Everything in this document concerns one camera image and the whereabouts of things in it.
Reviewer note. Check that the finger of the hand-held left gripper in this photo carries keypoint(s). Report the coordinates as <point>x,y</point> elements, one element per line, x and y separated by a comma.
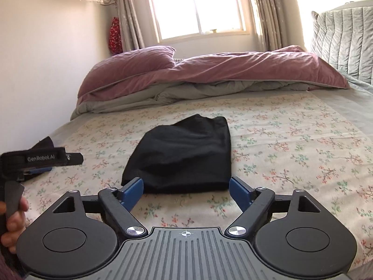
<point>38,170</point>
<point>74,158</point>

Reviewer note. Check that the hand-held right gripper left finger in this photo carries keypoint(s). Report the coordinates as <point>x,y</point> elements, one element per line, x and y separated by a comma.
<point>132,192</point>

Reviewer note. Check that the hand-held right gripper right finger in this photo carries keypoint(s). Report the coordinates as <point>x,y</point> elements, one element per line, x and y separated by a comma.
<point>239,193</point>

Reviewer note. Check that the black pants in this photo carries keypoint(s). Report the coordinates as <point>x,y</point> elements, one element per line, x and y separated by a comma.
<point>180,157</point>

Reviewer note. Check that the person's left hand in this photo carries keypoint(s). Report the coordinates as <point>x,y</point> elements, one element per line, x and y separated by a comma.
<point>13,227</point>

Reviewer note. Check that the black folded cloth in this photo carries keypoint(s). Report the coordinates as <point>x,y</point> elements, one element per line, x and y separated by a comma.
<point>43,145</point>

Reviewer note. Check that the floral bed sheet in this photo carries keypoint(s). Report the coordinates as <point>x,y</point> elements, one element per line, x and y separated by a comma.
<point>291,151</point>

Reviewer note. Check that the grey comforter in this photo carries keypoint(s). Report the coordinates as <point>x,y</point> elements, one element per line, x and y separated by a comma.
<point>145,99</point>

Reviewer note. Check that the pink pillow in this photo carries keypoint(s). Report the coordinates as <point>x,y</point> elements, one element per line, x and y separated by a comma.
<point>131,64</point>

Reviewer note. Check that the pink duvet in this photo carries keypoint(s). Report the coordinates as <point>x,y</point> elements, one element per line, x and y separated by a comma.
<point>247,67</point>

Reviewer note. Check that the red hanging bag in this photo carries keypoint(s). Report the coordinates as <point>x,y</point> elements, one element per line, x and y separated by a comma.
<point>115,36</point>

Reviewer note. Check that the grey patterned curtain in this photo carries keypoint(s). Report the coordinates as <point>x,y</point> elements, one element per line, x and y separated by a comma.
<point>274,11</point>
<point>129,14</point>

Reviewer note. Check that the grey quilted headboard cushion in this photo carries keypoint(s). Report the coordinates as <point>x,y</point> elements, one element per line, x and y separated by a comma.
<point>343,40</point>

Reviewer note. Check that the window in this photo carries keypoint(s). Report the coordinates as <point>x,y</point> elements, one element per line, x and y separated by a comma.
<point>198,3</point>

